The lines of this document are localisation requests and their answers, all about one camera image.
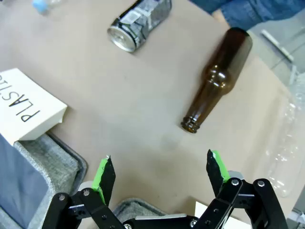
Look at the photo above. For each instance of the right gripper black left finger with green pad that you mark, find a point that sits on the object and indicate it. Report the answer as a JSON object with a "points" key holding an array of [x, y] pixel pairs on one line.
{"points": [[104, 181]]}

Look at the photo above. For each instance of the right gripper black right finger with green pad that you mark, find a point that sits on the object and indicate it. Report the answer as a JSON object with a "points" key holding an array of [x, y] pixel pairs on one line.
{"points": [[215, 171]]}

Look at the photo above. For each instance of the large clear plastic bottle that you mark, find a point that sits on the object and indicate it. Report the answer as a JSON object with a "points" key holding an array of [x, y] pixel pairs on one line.
{"points": [[288, 152]]}

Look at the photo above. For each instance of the brown glass bottle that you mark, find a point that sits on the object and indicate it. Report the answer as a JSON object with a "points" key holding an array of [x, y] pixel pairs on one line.
{"points": [[221, 71]]}

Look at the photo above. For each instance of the crushed dark Pepsi can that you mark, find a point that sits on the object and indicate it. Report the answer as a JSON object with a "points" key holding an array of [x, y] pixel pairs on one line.
{"points": [[140, 21]]}

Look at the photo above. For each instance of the blue-capped clear plastic bottle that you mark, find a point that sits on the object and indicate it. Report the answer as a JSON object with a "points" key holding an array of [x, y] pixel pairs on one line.
{"points": [[40, 6]]}

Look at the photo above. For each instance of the grey fabric basket marked can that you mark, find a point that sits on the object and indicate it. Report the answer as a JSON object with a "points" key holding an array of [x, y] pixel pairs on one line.
{"points": [[135, 207]]}

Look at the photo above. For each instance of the white folded can label card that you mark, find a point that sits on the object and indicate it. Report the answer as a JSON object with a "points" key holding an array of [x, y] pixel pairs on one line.
{"points": [[201, 210]]}

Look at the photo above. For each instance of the grey fabric basket marked plastic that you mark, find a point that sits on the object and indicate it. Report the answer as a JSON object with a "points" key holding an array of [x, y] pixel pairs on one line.
{"points": [[35, 155]]}

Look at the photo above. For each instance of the white folded plastic label card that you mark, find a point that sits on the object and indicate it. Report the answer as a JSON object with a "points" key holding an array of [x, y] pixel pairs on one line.
{"points": [[28, 102]]}

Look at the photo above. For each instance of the grey metal floor bar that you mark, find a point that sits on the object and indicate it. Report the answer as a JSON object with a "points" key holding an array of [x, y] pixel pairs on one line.
{"points": [[278, 45]]}

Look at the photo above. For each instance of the person in denim shirt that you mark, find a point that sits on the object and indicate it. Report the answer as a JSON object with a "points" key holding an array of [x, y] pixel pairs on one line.
{"points": [[250, 9]]}

